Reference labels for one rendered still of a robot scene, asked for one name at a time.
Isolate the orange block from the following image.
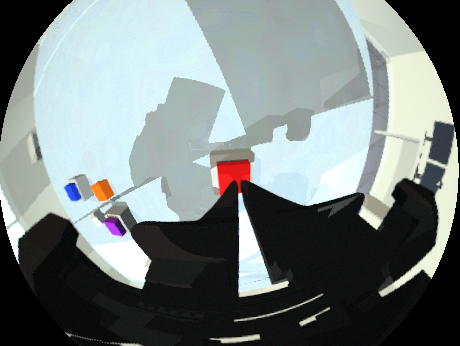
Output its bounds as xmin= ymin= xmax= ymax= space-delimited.
xmin=90 ymin=178 xmax=114 ymax=201

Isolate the red button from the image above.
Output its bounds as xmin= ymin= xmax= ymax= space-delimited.
xmin=209 ymin=148 xmax=255 ymax=196

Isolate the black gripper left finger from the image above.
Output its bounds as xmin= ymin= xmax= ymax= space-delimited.
xmin=130 ymin=181 xmax=239 ymax=285

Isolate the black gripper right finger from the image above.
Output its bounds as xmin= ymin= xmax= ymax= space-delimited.
xmin=241 ymin=180 xmax=366 ymax=285

